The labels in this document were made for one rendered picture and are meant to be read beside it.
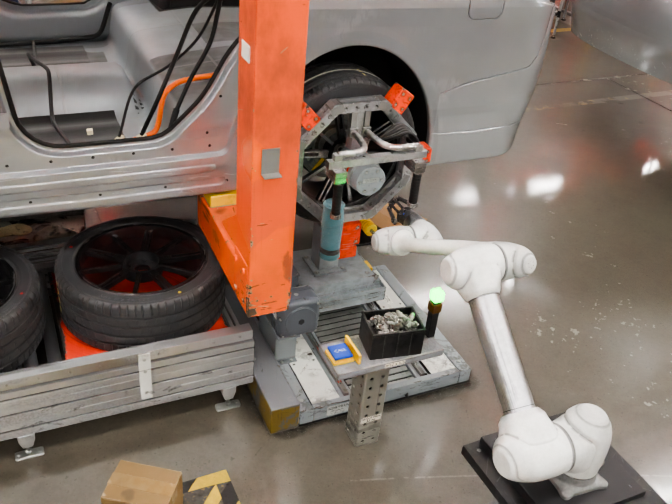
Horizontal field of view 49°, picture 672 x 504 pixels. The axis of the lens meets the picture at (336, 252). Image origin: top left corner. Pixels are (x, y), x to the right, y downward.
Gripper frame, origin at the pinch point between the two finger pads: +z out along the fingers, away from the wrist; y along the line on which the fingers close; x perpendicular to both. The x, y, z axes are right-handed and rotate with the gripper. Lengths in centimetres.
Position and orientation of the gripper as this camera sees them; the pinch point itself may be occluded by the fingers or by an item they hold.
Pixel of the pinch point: (389, 198)
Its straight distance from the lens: 326.9
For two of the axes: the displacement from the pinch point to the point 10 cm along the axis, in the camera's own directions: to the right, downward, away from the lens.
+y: 7.1, -7.0, -1.2
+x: -5.8, -4.8, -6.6
